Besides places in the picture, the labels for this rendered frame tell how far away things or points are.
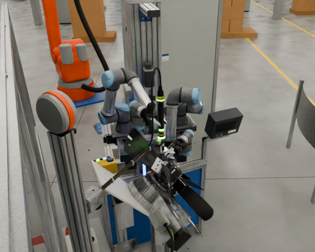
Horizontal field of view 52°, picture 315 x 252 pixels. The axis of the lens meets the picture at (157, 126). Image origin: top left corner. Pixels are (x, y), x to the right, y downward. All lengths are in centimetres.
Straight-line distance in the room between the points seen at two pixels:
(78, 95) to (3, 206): 529
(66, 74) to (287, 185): 383
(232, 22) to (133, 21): 762
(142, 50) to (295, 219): 223
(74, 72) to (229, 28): 566
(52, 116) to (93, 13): 868
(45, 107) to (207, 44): 304
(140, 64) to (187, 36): 127
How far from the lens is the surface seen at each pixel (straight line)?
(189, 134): 235
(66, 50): 555
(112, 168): 233
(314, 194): 378
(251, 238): 330
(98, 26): 985
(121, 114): 263
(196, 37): 393
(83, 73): 579
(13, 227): 54
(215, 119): 251
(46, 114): 122
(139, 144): 190
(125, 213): 193
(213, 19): 400
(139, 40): 265
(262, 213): 357
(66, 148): 127
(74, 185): 137
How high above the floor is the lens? 240
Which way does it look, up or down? 29 degrees down
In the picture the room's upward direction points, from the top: 1 degrees counter-clockwise
